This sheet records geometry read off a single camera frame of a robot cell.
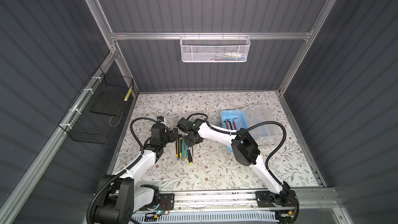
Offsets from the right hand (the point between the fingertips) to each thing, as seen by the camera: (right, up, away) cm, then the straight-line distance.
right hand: (192, 143), depth 94 cm
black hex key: (+25, +11, +7) cm, 28 cm away
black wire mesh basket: (-44, +19, -21) cm, 53 cm away
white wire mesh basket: (+16, +69, +29) cm, 77 cm away
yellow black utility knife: (-8, -1, -3) cm, 8 cm away
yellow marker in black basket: (-33, +29, -13) cm, 46 cm away
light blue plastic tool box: (+28, +14, +8) cm, 32 cm away
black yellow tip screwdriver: (-1, -6, -8) cm, 10 cm away
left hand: (-13, +9, -6) cm, 16 cm away
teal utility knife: (-4, -2, -4) cm, 6 cm away
